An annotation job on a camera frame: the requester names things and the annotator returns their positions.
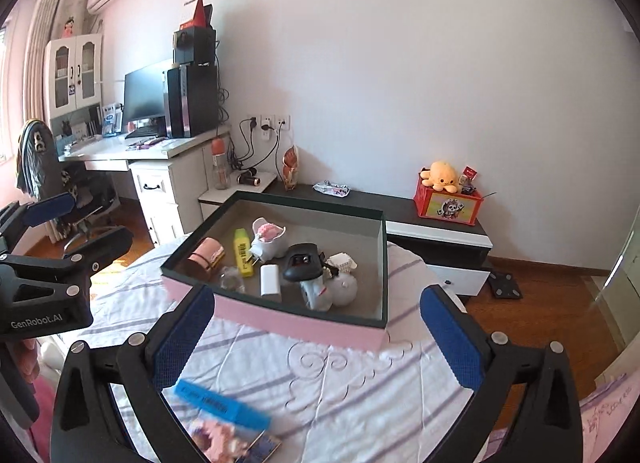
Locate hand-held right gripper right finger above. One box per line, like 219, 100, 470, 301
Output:
419, 284, 586, 463

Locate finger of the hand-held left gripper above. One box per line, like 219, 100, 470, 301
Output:
0, 225, 135, 295
0, 193, 76, 256

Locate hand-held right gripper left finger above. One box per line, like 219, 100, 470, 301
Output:
47, 284, 216, 463

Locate blue highlighter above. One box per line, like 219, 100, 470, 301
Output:
174, 379, 272, 431

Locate white power adapter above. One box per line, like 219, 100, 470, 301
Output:
260, 264, 283, 300

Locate pink green storage box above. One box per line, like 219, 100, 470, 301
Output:
161, 190, 390, 353

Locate black office chair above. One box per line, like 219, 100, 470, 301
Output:
15, 119, 133, 254

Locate pink cloth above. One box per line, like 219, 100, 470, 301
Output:
15, 335, 56, 444

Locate dark printed jacket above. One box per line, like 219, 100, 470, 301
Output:
15, 119, 56, 194

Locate black bathroom scale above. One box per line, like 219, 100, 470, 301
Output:
487, 270, 523, 300

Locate white desk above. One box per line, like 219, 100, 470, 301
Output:
59, 125, 232, 249

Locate yellow highlighter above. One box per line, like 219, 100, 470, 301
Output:
234, 228, 254, 276

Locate blue white boxes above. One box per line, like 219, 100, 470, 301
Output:
101, 102, 124, 136

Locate printed picture card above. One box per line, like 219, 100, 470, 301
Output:
190, 415, 283, 461

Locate white round piggy figure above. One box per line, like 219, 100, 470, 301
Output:
327, 273, 359, 306

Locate red picture crate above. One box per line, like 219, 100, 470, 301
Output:
413, 177, 485, 227

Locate white pink ceramic holder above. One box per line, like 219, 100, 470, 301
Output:
250, 217, 288, 260

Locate white bedside cabinet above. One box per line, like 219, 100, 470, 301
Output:
198, 170, 278, 224

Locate white glass-door cabinet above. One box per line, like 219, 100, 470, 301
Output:
44, 34, 104, 136

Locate black plastic device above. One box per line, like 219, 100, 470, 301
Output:
282, 243, 328, 283

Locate orange-capped water bottle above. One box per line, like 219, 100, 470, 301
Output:
210, 138, 230, 190

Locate black computer monitor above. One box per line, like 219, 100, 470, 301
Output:
123, 59, 173, 128

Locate dark-topped low cabinet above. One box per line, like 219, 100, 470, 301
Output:
262, 182, 493, 296

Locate lilac printed cloth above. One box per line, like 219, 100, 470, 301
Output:
485, 373, 632, 463

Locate pale striped curtain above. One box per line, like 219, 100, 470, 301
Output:
22, 0, 98, 164

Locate yellow octopus plush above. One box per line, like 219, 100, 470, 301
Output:
419, 160, 460, 192

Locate black computer tower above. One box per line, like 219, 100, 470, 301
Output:
165, 64, 221, 138

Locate glass sliding door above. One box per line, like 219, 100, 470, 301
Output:
595, 213, 640, 349

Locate printed plastic packet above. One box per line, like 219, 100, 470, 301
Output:
313, 180, 351, 196

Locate orange snack bag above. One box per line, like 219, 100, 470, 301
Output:
282, 144, 301, 191

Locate black speaker box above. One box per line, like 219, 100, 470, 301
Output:
173, 27, 217, 66

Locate red cardboard box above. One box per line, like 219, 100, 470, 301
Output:
179, 0, 213, 31

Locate black power cables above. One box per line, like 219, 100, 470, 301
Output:
217, 118, 288, 176

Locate white wall socket strip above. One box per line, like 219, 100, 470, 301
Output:
247, 114, 292, 134

